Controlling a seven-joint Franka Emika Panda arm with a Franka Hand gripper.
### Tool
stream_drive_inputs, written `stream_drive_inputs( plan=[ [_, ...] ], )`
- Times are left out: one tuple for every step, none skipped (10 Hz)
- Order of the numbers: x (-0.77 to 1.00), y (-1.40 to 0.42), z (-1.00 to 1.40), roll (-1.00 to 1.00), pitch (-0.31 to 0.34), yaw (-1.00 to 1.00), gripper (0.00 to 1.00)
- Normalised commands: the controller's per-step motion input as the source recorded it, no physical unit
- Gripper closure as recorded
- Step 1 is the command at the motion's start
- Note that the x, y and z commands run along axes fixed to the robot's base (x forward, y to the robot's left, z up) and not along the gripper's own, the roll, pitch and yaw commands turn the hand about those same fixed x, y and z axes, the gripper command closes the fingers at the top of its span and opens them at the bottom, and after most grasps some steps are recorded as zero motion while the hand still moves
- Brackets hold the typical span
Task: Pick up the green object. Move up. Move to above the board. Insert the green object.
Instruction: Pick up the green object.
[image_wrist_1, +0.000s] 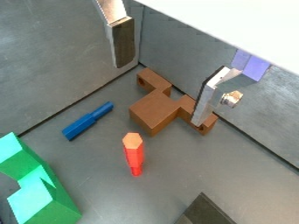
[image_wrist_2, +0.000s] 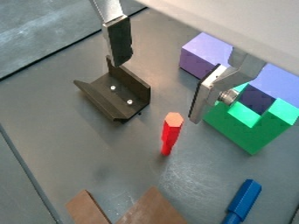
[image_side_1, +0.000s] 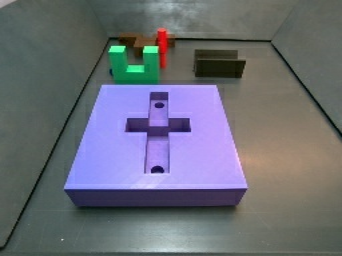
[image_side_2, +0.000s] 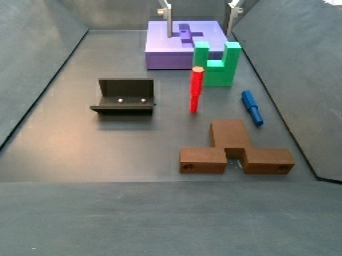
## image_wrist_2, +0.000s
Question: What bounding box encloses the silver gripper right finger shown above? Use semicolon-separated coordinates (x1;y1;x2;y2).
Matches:
188;47;267;123

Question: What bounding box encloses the black metal bracket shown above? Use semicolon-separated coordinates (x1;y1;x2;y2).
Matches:
73;57;151;123

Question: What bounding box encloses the red hexagonal peg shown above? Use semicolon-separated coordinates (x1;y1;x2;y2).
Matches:
161;112;183;156

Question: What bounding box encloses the green U-shaped block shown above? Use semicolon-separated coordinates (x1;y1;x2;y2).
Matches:
204;83;299;155

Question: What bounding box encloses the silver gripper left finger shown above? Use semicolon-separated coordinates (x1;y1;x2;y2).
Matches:
89;0;133;67

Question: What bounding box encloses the purple board block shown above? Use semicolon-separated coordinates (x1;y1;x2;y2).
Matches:
179;33;299;120

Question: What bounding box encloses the blue cylindrical peg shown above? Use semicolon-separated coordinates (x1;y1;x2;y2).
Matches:
220;179;261;224

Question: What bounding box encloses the brown T-shaped block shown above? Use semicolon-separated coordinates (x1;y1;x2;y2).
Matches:
65;186;187;224

